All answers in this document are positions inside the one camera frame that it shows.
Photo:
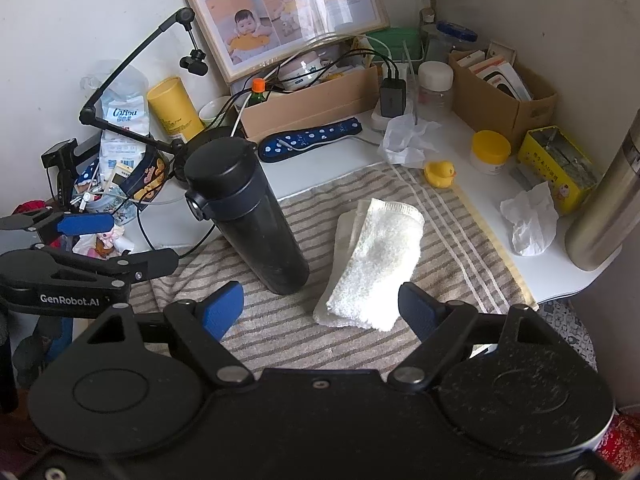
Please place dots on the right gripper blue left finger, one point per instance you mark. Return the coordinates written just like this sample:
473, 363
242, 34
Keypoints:
216, 313

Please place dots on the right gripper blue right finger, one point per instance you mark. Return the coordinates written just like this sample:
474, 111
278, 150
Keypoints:
424, 314

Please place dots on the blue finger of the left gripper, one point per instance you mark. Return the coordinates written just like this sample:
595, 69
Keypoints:
56, 223
125, 264

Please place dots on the white fluffy cloth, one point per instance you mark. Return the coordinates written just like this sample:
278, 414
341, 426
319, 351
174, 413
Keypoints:
376, 249

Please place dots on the black thermos bottle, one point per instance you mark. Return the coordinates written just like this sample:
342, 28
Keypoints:
227, 186

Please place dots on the green plastic container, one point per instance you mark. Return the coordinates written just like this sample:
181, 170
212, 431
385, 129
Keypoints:
397, 41

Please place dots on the black articulated stand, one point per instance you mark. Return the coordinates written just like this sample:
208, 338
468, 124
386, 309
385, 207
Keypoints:
67, 157

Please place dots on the blue snack packet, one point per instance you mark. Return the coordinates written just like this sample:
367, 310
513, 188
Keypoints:
148, 178

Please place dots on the white plastic snack bag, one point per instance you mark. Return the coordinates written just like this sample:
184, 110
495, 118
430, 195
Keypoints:
123, 104

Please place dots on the yellow rubber duck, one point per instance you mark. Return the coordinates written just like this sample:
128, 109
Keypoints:
440, 174

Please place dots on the crumpled tissue near tin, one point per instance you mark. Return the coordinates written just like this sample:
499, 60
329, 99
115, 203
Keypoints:
533, 219

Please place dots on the black round stand base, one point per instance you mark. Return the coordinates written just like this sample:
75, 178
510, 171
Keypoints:
205, 137

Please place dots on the yellow cylinder canister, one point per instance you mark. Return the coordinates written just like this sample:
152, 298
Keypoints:
174, 110

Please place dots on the crumpled tissue near adapter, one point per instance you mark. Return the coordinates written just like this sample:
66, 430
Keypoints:
408, 141

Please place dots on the white ceramic cup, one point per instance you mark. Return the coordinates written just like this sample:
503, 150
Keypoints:
218, 113

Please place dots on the yellow lid cream jar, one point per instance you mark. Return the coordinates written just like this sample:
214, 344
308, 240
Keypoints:
489, 151

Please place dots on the stainless steel thermos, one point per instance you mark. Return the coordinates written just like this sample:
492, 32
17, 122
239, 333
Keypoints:
611, 211

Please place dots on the white power strip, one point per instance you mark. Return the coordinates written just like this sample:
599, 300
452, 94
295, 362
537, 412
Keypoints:
380, 123

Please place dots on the yellow tin box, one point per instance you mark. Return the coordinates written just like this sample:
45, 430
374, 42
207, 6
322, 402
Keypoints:
553, 157

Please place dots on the orange cap green bottle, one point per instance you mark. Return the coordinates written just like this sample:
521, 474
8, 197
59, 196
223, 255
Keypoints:
258, 92

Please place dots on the black power adapter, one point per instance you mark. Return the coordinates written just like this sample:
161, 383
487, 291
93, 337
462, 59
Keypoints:
393, 97

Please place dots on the long cardboard box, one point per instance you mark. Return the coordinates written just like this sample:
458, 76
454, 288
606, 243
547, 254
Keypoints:
319, 105

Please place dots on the small cardboard box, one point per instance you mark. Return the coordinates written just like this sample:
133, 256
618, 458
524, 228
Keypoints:
484, 107

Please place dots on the white lid clear jar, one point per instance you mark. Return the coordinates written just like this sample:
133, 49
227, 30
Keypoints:
436, 90

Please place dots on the blue lid glass jar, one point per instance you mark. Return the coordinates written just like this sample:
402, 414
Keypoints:
444, 37

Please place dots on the framed baby photo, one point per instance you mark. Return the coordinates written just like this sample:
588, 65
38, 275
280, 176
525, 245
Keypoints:
247, 35

